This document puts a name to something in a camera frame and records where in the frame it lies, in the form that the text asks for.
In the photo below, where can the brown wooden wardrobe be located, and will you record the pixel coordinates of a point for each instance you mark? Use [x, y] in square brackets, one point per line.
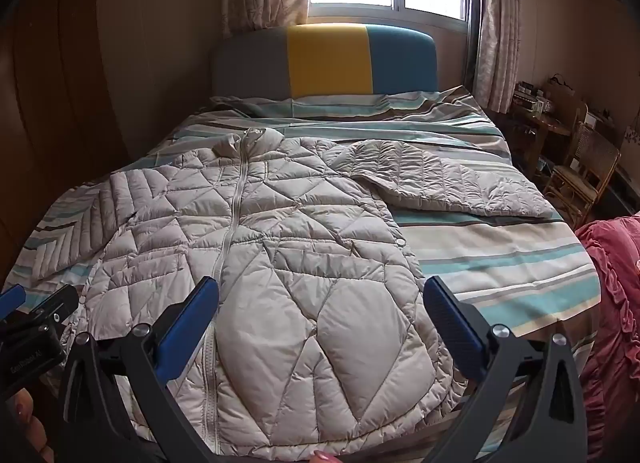
[50, 93]

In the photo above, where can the rattan chair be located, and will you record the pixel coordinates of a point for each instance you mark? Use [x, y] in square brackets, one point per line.
[592, 158]

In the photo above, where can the beige quilted down jacket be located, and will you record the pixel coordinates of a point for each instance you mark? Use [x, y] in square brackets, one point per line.
[300, 243]

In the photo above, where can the person's right hand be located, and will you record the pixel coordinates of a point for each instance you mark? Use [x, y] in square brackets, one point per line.
[325, 458]

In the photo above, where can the striped bed sheet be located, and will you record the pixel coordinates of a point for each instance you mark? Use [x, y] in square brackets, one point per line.
[500, 253]

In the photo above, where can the person's left hand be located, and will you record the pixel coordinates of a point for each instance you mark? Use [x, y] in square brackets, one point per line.
[30, 418]

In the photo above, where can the round wooden side table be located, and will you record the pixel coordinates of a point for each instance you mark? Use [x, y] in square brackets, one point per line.
[545, 125]

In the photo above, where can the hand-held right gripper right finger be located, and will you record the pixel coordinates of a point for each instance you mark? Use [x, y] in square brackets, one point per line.
[452, 325]

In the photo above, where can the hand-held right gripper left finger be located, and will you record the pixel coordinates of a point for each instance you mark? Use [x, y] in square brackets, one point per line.
[187, 323]

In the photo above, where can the grey yellow blue headboard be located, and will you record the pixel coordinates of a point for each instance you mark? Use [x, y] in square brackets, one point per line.
[325, 63]

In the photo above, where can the small items tray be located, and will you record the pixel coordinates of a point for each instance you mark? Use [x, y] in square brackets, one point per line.
[530, 98]

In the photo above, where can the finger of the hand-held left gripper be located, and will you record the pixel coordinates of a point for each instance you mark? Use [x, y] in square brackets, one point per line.
[57, 302]
[11, 297]

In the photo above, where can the pink ruffled cloth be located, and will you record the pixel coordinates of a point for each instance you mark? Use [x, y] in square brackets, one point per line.
[615, 318]

